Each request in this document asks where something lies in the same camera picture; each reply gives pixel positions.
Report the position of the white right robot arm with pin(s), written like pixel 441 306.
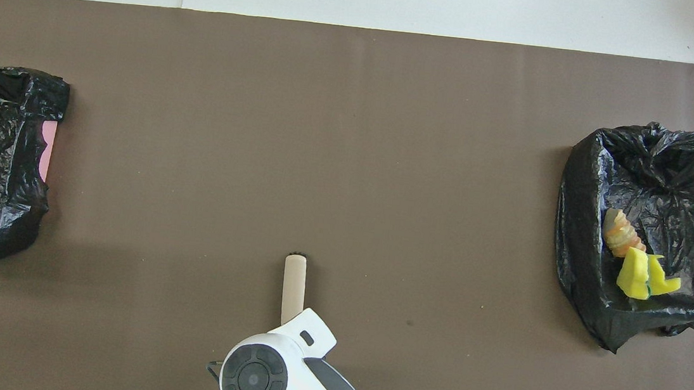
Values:
pixel 291 374

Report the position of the beige brush with black bristles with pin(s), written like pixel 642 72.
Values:
pixel 294 285

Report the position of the yellow sponge piece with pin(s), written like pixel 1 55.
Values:
pixel 632 276
pixel 663 283

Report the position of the black plastic trash bag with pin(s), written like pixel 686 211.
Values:
pixel 3 124
pixel 583 256

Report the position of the pink plastic bin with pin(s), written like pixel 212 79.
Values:
pixel 49 147

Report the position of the brown paper table mat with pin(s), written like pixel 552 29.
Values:
pixel 391 129

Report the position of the beige crusty foam chunk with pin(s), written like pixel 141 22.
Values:
pixel 623 234

